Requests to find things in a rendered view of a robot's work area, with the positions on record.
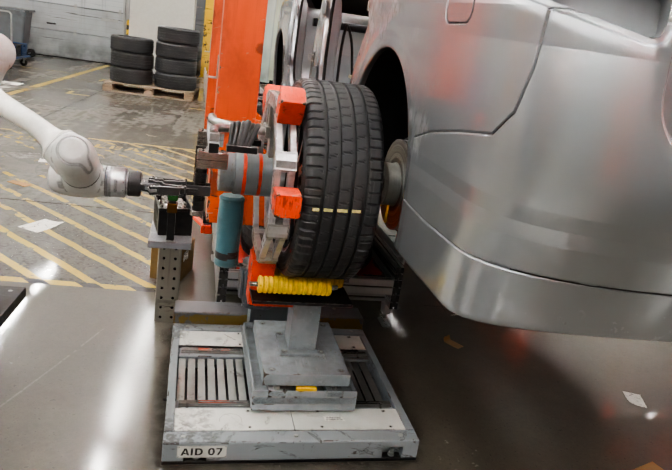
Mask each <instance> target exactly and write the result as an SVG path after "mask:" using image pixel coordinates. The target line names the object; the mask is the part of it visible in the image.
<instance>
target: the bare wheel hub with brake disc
mask: <svg viewBox="0 0 672 470"><path fill-rule="evenodd" d="M407 150H408V140H402V139H397V140H396V141H394V142H393V143H392V145H391V146H390V148H389V150H388V152H387V155H386V158H385V162H384V179H385V183H384V188H383V191H382V197H381V206H380V208H381V214H382V218H383V221H384V217H385V212H386V208H387V205H389V210H388V214H387V219H386V223H385V222H384V224H385V225H386V227H387V228H388V229H392V230H394V229H395V230H398V225H399V220H400V214H401V208H402V201H403V194H404V186H405V177H406V166H407Z"/></svg>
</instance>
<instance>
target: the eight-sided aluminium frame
mask: <svg viewBox="0 0 672 470"><path fill-rule="evenodd" d="M278 92H279V91H278V90H268V93H267V95H266V103H265V107H264V112H263V116H262V120H261V123H260V124H263V122H266V115H267V106H268V103H270V105H272V107H273V111H274V157H273V177H272V185H271V194H270V197H265V196H264V227H259V196H253V228H252V244H254V249H255V254H256V261H257V262H258V263H261V264H276V262H278V257H279V255H280V252H281V250H282V247H283V245H284V243H285V240H287V237H288V233H289V228H290V223H289V220H290V219H289V218H276V217H274V215H273V212H272V210H271V202H272V191H273V187H274V186H280V177H281V172H284V173H287V178H286V186H285V187H291V188H294V180H295V173H296V172H297V158H298V153H297V146H296V125H289V124H288V152H284V151H282V124H280V123H277V122H276V104H277V100H278ZM258 139H261V141H262V142H261V147H258V151H257V153H260V154H263V149H264V141H267V142H268V139H267V138H265V137H264V135H258ZM273 239H275V242H273Z"/></svg>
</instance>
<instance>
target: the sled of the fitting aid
mask: <svg viewBox="0 0 672 470"><path fill-rule="evenodd" d="M253 326H254V322H243V331H242V345H243V353H244V360H245V368H246V376H247V384H248V391H249V399H250V407H251V411H354V410H355V405H356V399H357V393H358V391H357V389H356V387H355V384H354V382H353V379H352V377H350V383H349V386H272V385H262V379H261V373H260V367H259V361H258V355H257V350H256V344H255V338H254V332H253Z"/></svg>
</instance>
